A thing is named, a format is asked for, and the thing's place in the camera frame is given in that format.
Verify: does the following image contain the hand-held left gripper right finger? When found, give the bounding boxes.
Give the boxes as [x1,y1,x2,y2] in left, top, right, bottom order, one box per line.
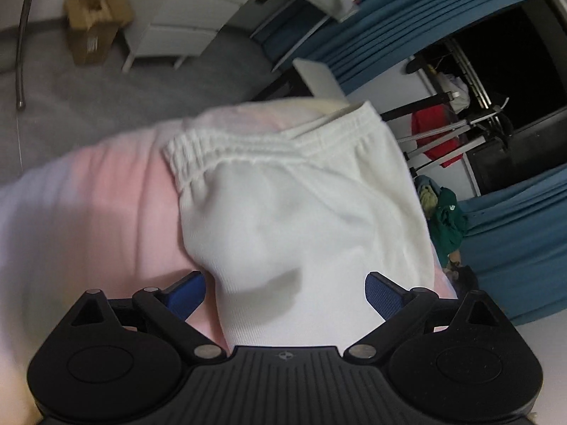
[343,271,498,361]

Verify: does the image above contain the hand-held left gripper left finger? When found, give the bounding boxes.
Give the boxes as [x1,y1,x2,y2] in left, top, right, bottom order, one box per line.
[71,270,223,361]

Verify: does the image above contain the white pants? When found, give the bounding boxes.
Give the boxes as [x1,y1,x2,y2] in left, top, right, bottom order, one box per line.
[162,101,435,350]

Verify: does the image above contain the clothes drying rack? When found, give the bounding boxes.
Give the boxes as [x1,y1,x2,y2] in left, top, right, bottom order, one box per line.
[381,91,510,178]

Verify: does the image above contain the green cloth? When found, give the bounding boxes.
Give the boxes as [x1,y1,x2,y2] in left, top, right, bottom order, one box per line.
[432,187,469,266]

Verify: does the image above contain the pink bed sheet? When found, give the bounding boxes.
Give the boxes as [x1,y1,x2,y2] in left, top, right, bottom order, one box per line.
[0,100,459,425]

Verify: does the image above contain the red cloth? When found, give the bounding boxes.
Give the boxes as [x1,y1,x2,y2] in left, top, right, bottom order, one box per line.
[411,105,466,168]

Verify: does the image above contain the white drawer cabinet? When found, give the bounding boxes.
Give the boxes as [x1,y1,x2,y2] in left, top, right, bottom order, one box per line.
[121,0,284,73]

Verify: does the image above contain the blue curtain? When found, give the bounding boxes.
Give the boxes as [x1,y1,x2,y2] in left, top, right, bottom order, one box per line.
[261,0,567,94]

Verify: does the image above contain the cardboard box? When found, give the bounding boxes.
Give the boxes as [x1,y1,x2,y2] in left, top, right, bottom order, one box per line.
[64,0,135,66]

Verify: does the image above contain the curved metal pole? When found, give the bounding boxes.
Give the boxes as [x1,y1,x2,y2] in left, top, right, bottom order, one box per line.
[15,0,45,109]

